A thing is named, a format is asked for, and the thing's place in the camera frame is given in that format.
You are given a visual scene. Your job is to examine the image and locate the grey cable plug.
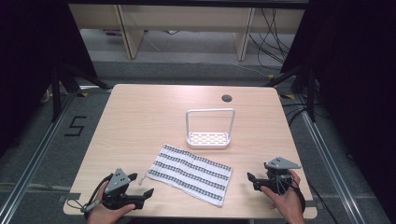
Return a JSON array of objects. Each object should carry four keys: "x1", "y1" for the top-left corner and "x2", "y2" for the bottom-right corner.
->
[{"x1": 80, "y1": 200, "x2": 103, "y2": 214}]

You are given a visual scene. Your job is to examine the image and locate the black floor cables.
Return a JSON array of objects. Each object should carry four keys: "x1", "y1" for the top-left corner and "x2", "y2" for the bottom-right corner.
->
[{"x1": 280, "y1": 102, "x2": 310, "y2": 127}]

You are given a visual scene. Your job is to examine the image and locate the aluminium floor rail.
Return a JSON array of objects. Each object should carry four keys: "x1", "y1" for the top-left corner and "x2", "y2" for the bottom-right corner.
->
[
  {"x1": 0, "y1": 91, "x2": 78, "y2": 224},
  {"x1": 294, "y1": 93, "x2": 366, "y2": 224}
]

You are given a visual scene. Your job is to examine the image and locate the black floor cable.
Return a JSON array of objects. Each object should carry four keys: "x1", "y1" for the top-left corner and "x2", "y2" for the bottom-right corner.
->
[{"x1": 306, "y1": 180, "x2": 341, "y2": 224}]

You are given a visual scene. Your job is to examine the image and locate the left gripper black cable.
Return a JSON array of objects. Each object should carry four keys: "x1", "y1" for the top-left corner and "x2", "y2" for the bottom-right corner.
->
[{"x1": 65, "y1": 173, "x2": 114, "y2": 220}]

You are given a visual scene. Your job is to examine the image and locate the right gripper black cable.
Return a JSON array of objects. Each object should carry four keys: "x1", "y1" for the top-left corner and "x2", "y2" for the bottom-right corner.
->
[{"x1": 288, "y1": 176, "x2": 307, "y2": 217}]

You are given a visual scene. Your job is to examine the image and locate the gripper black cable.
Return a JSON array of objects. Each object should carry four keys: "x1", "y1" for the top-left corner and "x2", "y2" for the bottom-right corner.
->
[
  {"x1": 288, "y1": 176, "x2": 307, "y2": 217},
  {"x1": 65, "y1": 173, "x2": 114, "y2": 220}
]

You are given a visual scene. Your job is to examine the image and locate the black metal stand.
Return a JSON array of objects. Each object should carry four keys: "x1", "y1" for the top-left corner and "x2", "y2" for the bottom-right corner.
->
[
  {"x1": 263, "y1": 63, "x2": 318, "y2": 123},
  {"x1": 50, "y1": 63, "x2": 113, "y2": 123}
]

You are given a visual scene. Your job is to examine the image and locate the beige wooden shelf unit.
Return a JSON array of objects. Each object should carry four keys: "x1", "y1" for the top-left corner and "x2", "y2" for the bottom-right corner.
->
[{"x1": 67, "y1": 3, "x2": 306, "y2": 63}]

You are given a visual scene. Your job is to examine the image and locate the black curtain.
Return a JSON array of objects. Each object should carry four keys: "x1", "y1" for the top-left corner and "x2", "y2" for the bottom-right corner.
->
[
  {"x1": 279, "y1": 0, "x2": 396, "y2": 217},
  {"x1": 0, "y1": 0, "x2": 98, "y2": 158}
]

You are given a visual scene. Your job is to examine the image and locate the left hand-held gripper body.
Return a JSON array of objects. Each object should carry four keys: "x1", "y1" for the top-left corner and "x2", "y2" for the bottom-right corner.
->
[{"x1": 102, "y1": 168, "x2": 146, "y2": 211}]

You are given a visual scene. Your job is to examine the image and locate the person's left hand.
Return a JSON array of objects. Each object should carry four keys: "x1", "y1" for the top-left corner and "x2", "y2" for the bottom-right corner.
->
[{"x1": 86, "y1": 183, "x2": 136, "y2": 224}]

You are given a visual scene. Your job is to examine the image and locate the person's right hand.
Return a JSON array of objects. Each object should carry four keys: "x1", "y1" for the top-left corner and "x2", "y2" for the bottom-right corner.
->
[{"x1": 260, "y1": 169, "x2": 305, "y2": 224}]

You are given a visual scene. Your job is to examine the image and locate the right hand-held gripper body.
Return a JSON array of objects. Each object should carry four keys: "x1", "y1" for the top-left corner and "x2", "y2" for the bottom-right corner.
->
[{"x1": 253, "y1": 156, "x2": 303, "y2": 196}]

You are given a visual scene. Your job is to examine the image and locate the white striped dish towel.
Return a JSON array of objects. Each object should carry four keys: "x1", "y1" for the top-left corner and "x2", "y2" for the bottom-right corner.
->
[{"x1": 137, "y1": 143, "x2": 233, "y2": 208}]

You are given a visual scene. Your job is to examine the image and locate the bundle of black cables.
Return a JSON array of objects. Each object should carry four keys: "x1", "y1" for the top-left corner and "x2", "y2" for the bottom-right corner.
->
[{"x1": 247, "y1": 7, "x2": 297, "y2": 70}]

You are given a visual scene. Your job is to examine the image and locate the white towel rack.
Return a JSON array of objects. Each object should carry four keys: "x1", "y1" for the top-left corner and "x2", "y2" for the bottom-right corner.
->
[{"x1": 185, "y1": 107, "x2": 236, "y2": 150}]

